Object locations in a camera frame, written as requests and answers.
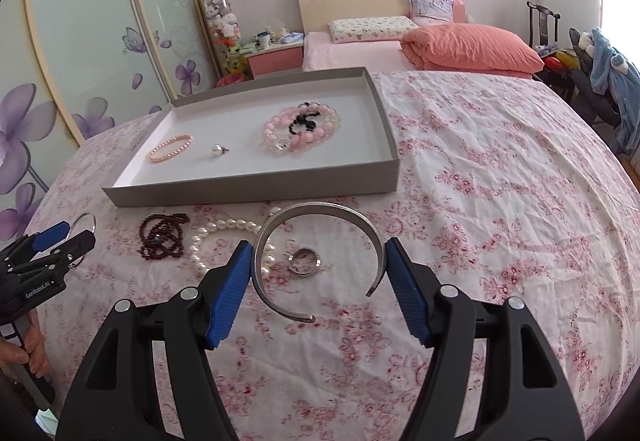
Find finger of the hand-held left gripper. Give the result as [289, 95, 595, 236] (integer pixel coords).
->
[0, 220, 71, 268]
[29, 229, 97, 273]

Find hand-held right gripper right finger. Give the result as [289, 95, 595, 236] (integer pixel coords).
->
[384, 236, 577, 441]

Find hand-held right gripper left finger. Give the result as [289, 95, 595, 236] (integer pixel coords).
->
[55, 240, 256, 441]

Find thin silver hoop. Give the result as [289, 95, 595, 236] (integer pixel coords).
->
[69, 212, 97, 267]

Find grey cardboard tray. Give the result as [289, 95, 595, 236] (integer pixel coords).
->
[101, 67, 400, 208]

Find silver cuff bangle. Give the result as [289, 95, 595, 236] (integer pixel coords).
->
[251, 202, 386, 324]

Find peach pearl bracelet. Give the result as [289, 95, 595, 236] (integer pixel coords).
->
[148, 134, 194, 164]

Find pink bead bracelet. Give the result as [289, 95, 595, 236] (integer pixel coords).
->
[262, 103, 342, 152]

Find black bead bracelet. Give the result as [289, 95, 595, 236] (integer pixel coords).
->
[286, 107, 322, 135]

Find person's left hand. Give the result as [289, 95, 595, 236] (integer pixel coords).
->
[0, 310, 52, 378]

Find pink floral bed sheet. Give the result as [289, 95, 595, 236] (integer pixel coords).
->
[25, 70, 640, 441]

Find flower print sliding wardrobe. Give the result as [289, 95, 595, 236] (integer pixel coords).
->
[0, 0, 222, 242]

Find pink nightstand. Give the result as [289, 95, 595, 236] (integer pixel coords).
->
[245, 41, 305, 81]

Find pink sheeted bed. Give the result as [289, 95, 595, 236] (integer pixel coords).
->
[301, 32, 534, 80]

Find clear plush toy tube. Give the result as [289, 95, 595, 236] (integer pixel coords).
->
[199, 0, 246, 77]

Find white patterned pillow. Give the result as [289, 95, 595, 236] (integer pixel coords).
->
[328, 16, 419, 44]

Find grey chair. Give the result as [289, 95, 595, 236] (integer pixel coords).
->
[567, 28, 626, 122]

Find colourful toys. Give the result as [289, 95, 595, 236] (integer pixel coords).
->
[532, 43, 577, 72]

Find purple print pillow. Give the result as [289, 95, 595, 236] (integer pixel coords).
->
[406, 0, 456, 26]

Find dark wooden chair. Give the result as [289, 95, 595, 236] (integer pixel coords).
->
[526, 2, 561, 48]

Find blue fleece garment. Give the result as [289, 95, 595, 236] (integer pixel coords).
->
[590, 27, 640, 154]

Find dark red bead bracelet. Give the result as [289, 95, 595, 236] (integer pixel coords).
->
[139, 213, 191, 262]

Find white pearl bracelet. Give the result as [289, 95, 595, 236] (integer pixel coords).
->
[189, 207, 282, 280]

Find silver ring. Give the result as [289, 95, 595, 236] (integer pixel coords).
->
[287, 247, 325, 277]

